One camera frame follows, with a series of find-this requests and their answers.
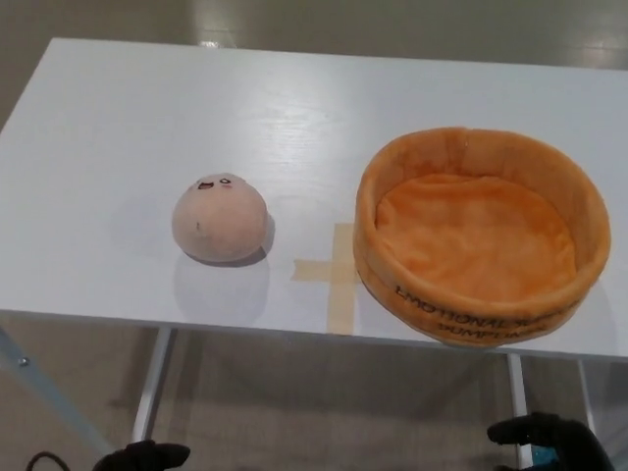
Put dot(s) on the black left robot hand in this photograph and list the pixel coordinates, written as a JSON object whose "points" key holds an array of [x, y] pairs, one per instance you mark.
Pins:
{"points": [[147, 456]]}

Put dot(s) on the short beige masking tape strip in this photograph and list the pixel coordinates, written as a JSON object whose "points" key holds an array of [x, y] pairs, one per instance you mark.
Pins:
{"points": [[314, 270]]}

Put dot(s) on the long beige masking tape strip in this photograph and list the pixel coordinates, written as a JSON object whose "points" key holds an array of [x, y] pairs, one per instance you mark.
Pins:
{"points": [[342, 304]]}

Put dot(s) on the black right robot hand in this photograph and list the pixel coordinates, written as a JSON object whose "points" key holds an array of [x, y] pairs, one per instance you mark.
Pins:
{"points": [[574, 441]]}

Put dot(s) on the pink round plush toy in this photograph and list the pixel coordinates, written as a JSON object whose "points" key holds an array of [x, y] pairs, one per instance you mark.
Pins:
{"points": [[218, 225]]}

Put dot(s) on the white slanted table leg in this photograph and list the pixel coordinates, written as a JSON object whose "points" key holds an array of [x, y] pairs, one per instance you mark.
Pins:
{"points": [[154, 378]]}

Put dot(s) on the orange plush basket plate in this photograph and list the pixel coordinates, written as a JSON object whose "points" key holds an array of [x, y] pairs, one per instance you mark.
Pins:
{"points": [[471, 235]]}

